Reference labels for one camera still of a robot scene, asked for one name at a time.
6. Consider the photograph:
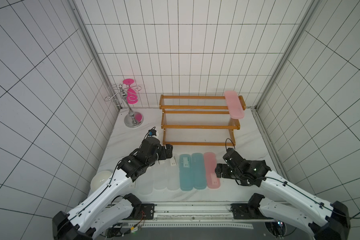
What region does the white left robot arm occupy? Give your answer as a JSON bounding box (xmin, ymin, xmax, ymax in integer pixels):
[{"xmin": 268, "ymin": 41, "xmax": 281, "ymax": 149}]
[{"xmin": 52, "ymin": 137, "xmax": 173, "ymax": 240}]

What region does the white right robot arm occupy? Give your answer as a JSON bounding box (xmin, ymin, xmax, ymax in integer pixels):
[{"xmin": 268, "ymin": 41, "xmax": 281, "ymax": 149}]
[{"xmin": 215, "ymin": 148, "xmax": 351, "ymax": 240}]

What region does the wooden two-tier shelf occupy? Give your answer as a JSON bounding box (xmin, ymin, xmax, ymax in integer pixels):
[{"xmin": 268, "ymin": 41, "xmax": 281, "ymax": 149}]
[{"xmin": 159, "ymin": 95, "xmax": 241, "ymax": 146}]

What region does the chrome stand with pink ornaments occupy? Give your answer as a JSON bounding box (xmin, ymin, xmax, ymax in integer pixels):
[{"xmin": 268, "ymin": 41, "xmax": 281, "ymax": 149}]
[{"xmin": 105, "ymin": 78, "xmax": 144, "ymax": 128}]

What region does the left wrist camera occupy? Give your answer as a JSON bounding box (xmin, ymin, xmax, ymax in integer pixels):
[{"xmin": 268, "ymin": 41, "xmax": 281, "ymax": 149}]
[{"xmin": 147, "ymin": 128, "xmax": 159, "ymax": 138}]

